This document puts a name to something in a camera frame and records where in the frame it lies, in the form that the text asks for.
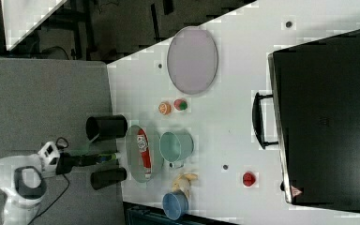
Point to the black toaster oven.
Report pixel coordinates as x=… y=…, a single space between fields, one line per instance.
x=316 y=97

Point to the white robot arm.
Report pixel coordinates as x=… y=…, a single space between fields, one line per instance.
x=22 y=179

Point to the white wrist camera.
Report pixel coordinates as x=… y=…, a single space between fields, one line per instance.
x=49 y=157

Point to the black cylinder upper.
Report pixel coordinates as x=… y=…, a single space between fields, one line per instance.
x=103 y=128

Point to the black cylinder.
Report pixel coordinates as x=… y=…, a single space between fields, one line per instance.
x=103 y=179
x=103 y=128

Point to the blue cup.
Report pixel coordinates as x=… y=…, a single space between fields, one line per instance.
x=175 y=204

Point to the black cylinder lower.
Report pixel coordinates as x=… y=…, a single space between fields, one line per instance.
x=103 y=179

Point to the purple round plate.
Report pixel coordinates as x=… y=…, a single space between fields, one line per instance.
x=192 y=60

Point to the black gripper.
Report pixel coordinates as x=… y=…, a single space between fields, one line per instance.
x=67 y=162

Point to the red ketchup bottle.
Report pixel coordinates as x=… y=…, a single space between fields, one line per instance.
x=143 y=146

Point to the orange slice toy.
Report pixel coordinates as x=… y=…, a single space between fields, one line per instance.
x=165 y=108

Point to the strawberry toy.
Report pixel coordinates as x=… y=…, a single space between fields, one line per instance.
x=180 y=105

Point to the banana toy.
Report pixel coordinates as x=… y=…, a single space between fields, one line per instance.
x=183 y=181

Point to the green bottle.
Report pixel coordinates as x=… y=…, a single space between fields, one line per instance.
x=106 y=156

